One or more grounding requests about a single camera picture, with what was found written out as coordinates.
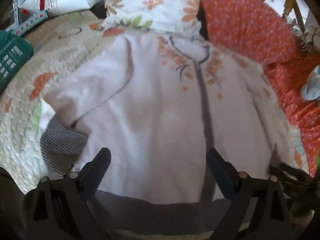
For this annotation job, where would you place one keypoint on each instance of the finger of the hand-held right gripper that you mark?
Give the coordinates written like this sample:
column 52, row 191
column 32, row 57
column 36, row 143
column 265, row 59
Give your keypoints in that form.
column 287, row 172

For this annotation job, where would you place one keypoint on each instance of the white fleece zip jacket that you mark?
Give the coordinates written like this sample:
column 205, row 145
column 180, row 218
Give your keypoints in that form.
column 150, row 105

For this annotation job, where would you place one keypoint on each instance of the long dotted cardboard box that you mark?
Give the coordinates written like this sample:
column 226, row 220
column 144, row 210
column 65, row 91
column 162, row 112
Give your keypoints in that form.
column 30, row 22

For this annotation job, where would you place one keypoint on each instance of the green box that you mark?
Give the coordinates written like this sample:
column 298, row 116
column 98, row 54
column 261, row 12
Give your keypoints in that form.
column 12, row 55

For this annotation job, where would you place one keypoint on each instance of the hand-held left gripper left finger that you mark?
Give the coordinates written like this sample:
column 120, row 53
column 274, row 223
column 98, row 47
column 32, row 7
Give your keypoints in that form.
column 100, row 170

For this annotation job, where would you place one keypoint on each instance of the light blue cloth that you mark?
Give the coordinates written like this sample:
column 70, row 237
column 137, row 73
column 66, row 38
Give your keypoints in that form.
column 312, row 85

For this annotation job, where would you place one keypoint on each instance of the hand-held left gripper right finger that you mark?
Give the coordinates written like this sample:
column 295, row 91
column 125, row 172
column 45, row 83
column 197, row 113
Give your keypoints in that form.
column 220, row 177

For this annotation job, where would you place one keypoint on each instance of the black cloth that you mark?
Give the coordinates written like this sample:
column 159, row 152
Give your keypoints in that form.
column 202, row 22

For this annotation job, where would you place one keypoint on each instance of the quilted patchwork bedspread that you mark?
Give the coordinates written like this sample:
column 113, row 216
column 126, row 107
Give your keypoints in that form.
column 20, row 130

